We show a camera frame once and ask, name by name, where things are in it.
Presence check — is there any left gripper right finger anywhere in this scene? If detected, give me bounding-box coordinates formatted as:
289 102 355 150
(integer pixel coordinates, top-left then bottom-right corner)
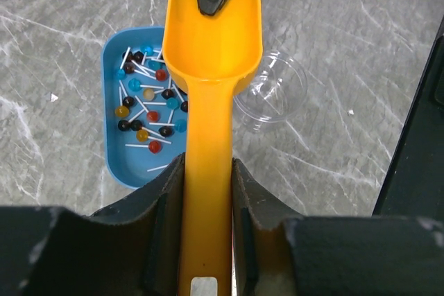
231 159 443 295

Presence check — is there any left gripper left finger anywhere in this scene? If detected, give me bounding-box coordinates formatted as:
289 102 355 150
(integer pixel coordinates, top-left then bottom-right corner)
1 155 185 295

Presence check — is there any yellow plastic scoop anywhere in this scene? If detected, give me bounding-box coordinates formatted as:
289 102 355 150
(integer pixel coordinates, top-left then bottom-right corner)
162 0 263 295

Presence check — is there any blue lollipop tray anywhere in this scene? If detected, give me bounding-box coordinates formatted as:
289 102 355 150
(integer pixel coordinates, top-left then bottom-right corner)
101 26 188 189

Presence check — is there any clear plastic jar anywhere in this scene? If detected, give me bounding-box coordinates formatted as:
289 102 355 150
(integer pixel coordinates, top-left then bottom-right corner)
234 50 308 133

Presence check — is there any black base beam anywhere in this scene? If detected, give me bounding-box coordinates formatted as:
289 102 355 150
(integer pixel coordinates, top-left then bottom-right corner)
373 24 444 221

